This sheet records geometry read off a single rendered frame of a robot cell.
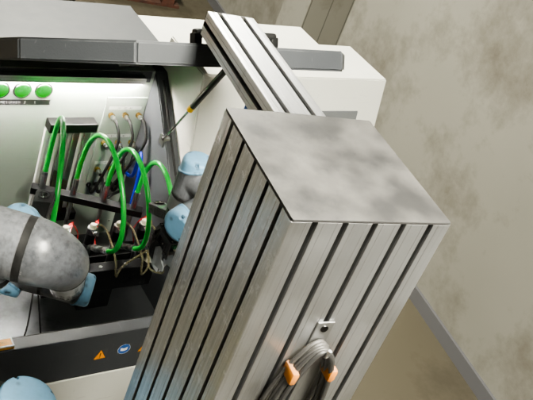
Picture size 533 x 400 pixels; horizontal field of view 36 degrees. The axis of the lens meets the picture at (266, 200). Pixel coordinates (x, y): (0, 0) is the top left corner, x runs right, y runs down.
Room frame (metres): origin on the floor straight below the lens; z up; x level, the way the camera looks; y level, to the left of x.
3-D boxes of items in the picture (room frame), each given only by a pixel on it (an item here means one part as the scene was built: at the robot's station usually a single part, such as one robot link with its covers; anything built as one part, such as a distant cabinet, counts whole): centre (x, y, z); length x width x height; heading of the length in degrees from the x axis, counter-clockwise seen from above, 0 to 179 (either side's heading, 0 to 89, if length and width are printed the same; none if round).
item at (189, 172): (1.63, 0.18, 1.52); 0.09 x 0.08 x 0.11; 67
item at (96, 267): (1.85, 0.39, 0.91); 0.34 x 0.10 x 0.15; 133
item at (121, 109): (2.13, 0.48, 1.20); 0.13 x 0.03 x 0.31; 133
